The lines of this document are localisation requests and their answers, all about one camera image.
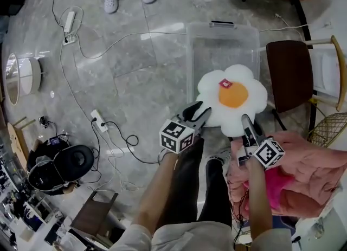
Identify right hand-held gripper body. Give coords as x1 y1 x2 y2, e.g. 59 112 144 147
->
236 133 286 170

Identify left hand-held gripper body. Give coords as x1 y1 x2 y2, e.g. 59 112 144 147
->
159 114 203 155

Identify fried egg plush pillow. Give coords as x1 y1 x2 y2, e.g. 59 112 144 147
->
195 64 268 138

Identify pink star plush pillow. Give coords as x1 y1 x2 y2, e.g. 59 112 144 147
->
245 167 295 211

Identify clear plastic storage bin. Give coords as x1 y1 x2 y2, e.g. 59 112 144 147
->
185 21 261 128

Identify person's right forearm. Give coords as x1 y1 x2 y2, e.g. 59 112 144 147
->
245 160 273 241

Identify person's left forearm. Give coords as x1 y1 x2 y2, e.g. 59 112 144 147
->
132 151 179 229

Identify black cabinet box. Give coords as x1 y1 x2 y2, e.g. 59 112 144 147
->
0 0 28 17

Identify person's right white shoe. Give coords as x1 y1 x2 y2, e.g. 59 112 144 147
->
205 148 233 168

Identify pink padded armchair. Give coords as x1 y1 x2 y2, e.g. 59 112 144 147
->
226 130 347 218

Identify person's black trousers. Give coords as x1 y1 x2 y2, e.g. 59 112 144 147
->
159 137 233 229

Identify brown seat wooden chair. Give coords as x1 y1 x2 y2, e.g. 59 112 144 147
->
259 35 347 131

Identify white water dispenser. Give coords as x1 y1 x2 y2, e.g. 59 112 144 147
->
311 49 342 96

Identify person's grey shirt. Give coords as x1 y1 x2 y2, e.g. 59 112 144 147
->
108 221 293 251

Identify black helmet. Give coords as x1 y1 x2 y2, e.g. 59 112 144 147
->
53 144 95 182

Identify dark wooden side table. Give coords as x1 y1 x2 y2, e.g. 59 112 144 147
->
69 191 119 242

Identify long white power strip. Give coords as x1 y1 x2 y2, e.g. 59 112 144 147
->
64 11 76 33

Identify light wooden stool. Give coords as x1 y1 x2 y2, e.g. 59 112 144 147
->
7 117 36 164

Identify black cable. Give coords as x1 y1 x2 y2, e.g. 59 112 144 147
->
92 117 163 165
232 187 252 245
45 0 68 42

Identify white cable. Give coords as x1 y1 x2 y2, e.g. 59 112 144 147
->
59 44 94 117
93 130 140 193
76 13 310 60

